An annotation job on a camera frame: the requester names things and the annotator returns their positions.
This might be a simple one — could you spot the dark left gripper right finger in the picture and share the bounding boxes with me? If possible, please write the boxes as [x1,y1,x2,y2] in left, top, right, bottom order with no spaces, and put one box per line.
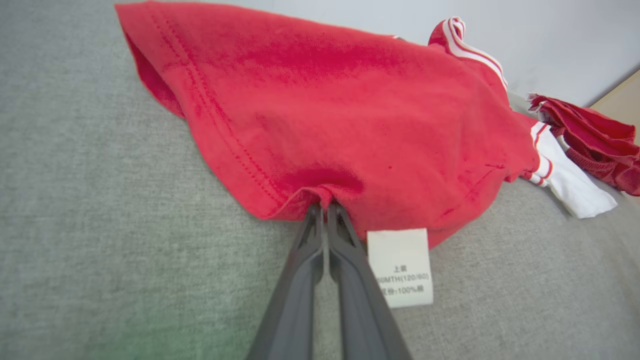
[327,202,414,360]

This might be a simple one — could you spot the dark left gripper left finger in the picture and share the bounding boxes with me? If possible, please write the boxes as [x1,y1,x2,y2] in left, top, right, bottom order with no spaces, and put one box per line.
[247,202,325,360]

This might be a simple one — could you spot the red jersey with black print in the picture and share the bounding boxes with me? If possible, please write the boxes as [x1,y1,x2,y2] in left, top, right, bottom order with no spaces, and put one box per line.
[114,0,620,309]

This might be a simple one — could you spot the red shorts with white stripes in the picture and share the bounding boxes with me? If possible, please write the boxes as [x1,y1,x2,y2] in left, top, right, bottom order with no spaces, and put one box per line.
[527,93,640,197]

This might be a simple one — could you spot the grey fabric sofa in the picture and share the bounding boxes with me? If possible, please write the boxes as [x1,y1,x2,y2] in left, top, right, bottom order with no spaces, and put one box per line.
[0,0,640,360]

